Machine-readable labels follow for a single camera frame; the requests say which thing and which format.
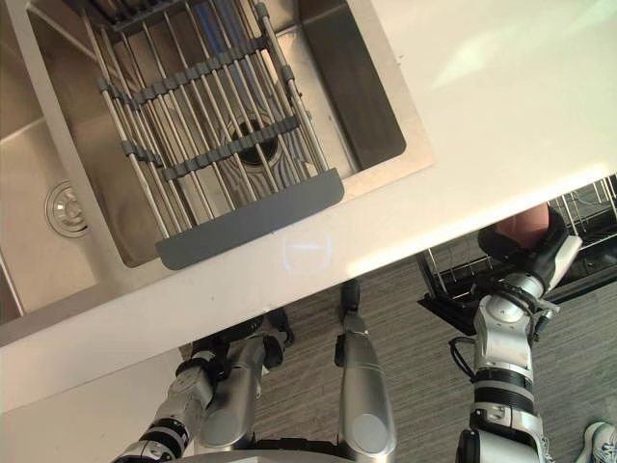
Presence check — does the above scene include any silver right robot leg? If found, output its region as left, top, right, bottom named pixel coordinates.
left=333, top=279, right=400, bottom=459

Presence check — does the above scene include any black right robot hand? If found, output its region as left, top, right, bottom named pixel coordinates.
left=477, top=206, right=585, bottom=291

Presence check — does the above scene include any dark open sink drain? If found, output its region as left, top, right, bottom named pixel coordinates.
left=226, top=119, right=286, bottom=168

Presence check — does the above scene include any wire dishwasher rack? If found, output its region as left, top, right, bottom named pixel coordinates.
left=417, top=175, right=617, bottom=310

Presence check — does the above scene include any round steel drain strainer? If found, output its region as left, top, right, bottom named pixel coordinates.
left=44, top=179, right=91, bottom=237

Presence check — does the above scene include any grey roll-up drying rack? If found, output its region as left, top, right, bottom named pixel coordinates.
left=79, top=0, right=345, bottom=271

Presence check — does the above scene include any grey robot torso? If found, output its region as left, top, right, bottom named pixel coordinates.
left=171, top=436, right=351, bottom=463

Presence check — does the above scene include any stainless steel double sink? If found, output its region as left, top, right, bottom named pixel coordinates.
left=0, top=0, right=436, bottom=340

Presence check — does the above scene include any person's white shoe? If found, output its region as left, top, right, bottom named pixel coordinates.
left=582, top=421, right=617, bottom=463

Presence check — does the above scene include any pink cup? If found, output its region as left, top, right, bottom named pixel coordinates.
left=496, top=203, right=553, bottom=248

